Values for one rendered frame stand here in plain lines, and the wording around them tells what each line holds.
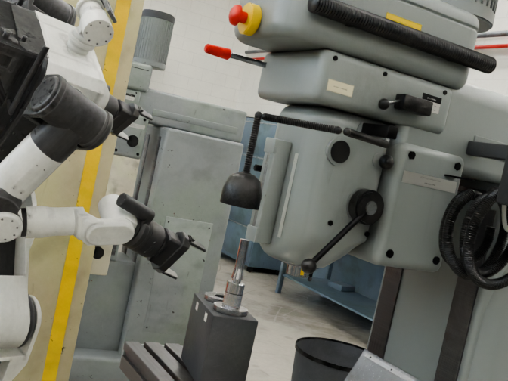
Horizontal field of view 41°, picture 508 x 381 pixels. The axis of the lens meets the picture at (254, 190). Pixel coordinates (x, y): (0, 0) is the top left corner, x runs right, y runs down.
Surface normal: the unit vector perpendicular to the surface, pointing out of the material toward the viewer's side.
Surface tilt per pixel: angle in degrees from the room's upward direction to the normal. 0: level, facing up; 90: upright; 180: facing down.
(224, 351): 90
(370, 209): 90
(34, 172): 117
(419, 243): 90
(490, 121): 90
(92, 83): 76
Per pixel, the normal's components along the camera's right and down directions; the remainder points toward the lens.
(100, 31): 0.35, 0.68
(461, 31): 0.47, 0.14
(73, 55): 0.57, -0.70
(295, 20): -0.18, 0.01
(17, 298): 0.72, -0.33
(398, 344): -0.86, -0.15
